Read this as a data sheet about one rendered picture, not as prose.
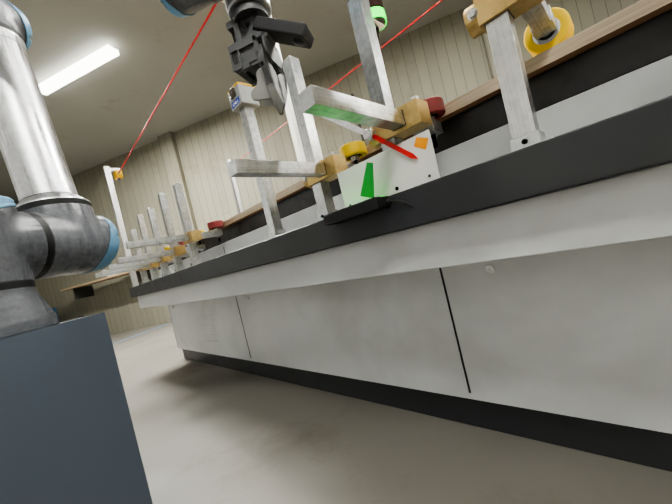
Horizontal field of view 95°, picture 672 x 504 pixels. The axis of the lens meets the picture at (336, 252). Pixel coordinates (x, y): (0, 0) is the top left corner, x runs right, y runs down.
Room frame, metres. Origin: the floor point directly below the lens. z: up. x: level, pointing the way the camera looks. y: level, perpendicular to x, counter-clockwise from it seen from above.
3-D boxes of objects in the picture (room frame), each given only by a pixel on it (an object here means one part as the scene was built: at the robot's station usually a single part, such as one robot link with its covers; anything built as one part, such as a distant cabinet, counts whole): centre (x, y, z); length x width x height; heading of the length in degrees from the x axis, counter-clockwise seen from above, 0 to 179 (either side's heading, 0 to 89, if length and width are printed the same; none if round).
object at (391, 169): (0.70, -0.14, 0.75); 0.26 x 0.01 x 0.10; 45
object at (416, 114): (0.68, -0.20, 0.84); 0.13 x 0.06 x 0.05; 45
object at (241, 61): (0.64, 0.06, 1.06); 0.09 x 0.08 x 0.12; 71
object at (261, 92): (0.62, 0.06, 0.95); 0.06 x 0.03 x 0.09; 71
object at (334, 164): (0.86, -0.02, 0.83); 0.13 x 0.06 x 0.05; 45
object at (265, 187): (1.06, 0.18, 0.92); 0.05 x 0.04 x 0.45; 45
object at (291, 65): (0.87, 0.00, 0.93); 0.03 x 0.03 x 0.48; 45
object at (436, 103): (0.76, -0.30, 0.85); 0.08 x 0.08 x 0.11
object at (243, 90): (1.06, 0.18, 1.18); 0.07 x 0.07 x 0.08; 45
